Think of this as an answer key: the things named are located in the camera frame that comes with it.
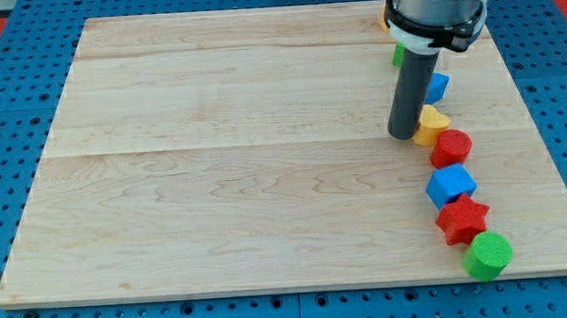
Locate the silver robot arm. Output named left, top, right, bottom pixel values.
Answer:
left=381, top=0, right=488, bottom=55

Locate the yellow heart block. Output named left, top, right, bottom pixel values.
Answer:
left=412, top=104, right=451, bottom=146

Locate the blue triangle block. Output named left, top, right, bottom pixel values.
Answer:
left=425, top=73, right=450, bottom=104

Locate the wooden board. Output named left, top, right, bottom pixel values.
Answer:
left=0, top=0, right=567, bottom=312

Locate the small green block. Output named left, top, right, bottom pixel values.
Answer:
left=392, top=42, right=406, bottom=68

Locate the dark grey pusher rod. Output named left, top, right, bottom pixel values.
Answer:
left=387, top=49, right=439, bottom=140

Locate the blue cube block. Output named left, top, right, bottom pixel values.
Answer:
left=425, top=163, right=477, bottom=210

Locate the small yellow block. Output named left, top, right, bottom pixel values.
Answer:
left=378, top=5, right=390, bottom=33

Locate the red cylinder block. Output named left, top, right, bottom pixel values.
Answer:
left=430, top=129, right=473, bottom=169

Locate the red star block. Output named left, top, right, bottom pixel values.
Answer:
left=435, top=193, right=490, bottom=245

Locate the green cylinder block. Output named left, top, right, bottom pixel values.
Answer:
left=463, top=231, right=513, bottom=282

